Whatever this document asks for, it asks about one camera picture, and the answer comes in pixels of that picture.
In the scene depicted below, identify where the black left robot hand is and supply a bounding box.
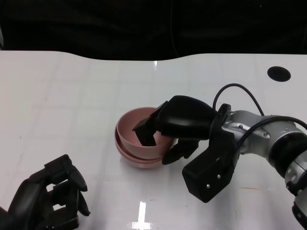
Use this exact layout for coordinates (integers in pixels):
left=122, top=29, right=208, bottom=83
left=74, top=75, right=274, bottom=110
left=7, top=154, right=91, bottom=230

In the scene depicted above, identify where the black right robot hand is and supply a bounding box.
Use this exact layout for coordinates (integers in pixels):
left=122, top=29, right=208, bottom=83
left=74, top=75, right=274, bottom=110
left=132, top=95, right=216, bottom=165

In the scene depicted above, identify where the pink plastic bowl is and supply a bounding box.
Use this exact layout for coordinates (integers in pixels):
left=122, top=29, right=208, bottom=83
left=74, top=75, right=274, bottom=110
left=121, top=153, right=165, bottom=170
left=114, top=107, right=179, bottom=159
left=115, top=129, right=168, bottom=164

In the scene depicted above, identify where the black round table grommet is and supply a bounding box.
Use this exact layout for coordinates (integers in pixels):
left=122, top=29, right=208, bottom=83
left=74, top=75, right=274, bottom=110
left=267, top=66, right=292, bottom=82

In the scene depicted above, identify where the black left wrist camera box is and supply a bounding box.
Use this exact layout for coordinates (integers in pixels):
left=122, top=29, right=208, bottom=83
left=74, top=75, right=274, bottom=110
left=45, top=214, right=80, bottom=230

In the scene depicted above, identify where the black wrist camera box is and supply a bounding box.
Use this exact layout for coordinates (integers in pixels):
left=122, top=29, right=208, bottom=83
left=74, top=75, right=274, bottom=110
left=45, top=214, right=80, bottom=230
left=182, top=103, right=242, bottom=203

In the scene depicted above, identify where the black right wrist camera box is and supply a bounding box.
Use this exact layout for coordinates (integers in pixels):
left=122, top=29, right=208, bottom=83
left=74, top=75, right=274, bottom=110
left=182, top=103, right=242, bottom=203

